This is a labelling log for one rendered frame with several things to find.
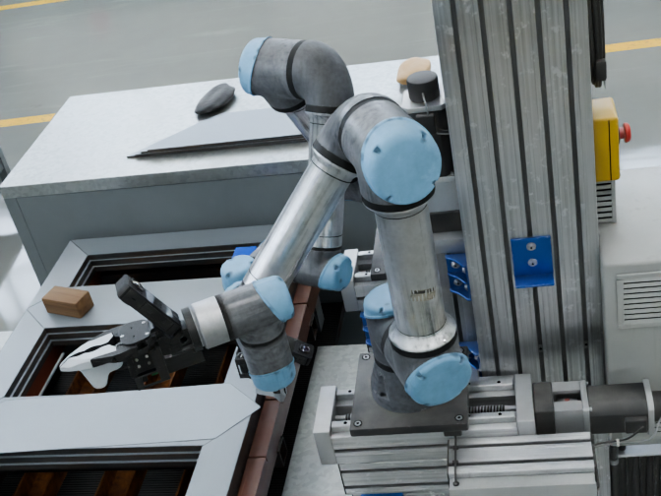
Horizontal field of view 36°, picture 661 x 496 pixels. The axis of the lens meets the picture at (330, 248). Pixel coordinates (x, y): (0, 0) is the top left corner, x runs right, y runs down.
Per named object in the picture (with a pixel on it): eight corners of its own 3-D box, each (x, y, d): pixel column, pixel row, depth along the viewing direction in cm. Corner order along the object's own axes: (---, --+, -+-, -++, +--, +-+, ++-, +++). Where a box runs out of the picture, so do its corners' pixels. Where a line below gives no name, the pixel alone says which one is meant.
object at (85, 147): (3, 199, 303) (-2, 187, 301) (74, 106, 352) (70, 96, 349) (436, 160, 274) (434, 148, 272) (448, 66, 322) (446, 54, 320)
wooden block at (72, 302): (46, 312, 274) (40, 298, 271) (60, 299, 278) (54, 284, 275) (81, 319, 268) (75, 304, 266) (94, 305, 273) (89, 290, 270)
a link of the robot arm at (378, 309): (419, 319, 198) (409, 263, 190) (448, 358, 187) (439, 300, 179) (362, 341, 196) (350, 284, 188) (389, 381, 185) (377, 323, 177)
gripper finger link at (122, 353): (93, 372, 151) (150, 351, 152) (90, 364, 150) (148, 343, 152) (90, 358, 155) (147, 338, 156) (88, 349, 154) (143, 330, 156)
